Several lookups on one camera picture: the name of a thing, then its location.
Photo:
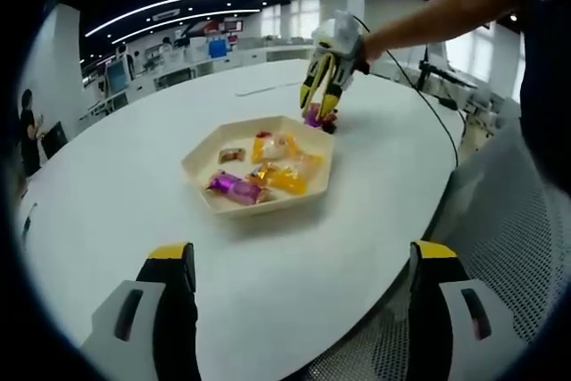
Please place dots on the small gold food candy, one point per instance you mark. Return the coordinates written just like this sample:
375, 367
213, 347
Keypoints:
232, 155

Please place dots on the grey mesh office chair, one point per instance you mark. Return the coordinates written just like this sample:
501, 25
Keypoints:
504, 229

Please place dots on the black office chair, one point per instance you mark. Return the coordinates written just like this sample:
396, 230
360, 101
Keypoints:
55, 140

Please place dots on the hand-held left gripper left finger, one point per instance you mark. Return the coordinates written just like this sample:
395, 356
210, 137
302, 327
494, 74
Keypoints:
174, 309

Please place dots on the pile of food snacks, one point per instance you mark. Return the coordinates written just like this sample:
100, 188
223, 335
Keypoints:
323, 122

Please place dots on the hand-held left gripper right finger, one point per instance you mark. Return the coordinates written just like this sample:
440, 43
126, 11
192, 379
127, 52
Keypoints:
428, 309

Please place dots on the white office counter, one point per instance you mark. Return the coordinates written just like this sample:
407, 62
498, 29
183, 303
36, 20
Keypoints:
276, 53

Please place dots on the black screen stand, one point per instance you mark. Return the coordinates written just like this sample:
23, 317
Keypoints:
424, 73

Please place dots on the beige hexagonal container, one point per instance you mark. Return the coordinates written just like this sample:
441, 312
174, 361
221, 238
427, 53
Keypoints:
236, 138

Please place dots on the blue storage box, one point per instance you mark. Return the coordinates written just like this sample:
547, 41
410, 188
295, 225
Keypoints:
217, 47

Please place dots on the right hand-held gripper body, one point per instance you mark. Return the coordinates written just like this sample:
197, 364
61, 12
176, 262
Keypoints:
341, 35

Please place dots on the white computer monitor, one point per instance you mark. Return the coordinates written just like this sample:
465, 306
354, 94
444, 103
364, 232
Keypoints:
117, 77

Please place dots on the purple gold food packet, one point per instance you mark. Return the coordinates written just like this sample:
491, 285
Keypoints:
261, 172

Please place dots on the clear yellow food packet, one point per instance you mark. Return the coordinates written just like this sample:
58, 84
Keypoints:
272, 149

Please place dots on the person's right hand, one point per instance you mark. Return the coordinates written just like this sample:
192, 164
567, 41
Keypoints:
374, 48

